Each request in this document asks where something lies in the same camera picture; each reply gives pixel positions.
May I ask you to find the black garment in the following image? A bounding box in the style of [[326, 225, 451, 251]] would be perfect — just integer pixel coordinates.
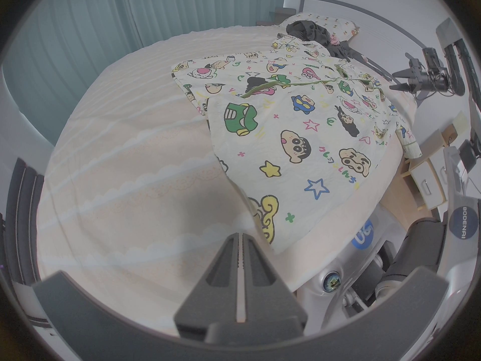
[[286, 20, 331, 46]]

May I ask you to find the bed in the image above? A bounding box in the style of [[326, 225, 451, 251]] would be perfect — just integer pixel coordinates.
[[36, 0, 470, 304]]

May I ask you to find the grey bedside table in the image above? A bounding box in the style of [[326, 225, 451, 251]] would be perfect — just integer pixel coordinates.
[[257, 7, 297, 26]]

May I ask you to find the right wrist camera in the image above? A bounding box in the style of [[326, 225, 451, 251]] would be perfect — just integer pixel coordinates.
[[423, 47, 440, 70]]

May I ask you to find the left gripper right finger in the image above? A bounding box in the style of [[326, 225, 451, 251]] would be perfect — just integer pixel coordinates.
[[240, 233, 309, 337]]

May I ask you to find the white and wood bedside table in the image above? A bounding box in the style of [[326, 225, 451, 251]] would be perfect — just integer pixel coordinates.
[[398, 113, 469, 210]]

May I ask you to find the blue-green curtain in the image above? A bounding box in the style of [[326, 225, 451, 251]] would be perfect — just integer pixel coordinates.
[[4, 0, 288, 142]]

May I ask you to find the white printed pillow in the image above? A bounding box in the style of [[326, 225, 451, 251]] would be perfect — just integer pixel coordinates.
[[282, 12, 361, 43]]

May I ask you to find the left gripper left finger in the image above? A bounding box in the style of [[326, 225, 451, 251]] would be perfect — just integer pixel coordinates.
[[174, 233, 240, 343]]

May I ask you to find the white printed pyjama top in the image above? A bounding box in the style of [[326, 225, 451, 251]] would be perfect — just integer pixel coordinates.
[[171, 38, 421, 255]]

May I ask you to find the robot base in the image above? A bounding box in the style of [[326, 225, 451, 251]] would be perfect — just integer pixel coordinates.
[[296, 202, 451, 332]]

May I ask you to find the black chest of drawers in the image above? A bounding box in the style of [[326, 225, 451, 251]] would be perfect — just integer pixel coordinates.
[[5, 156, 47, 300]]

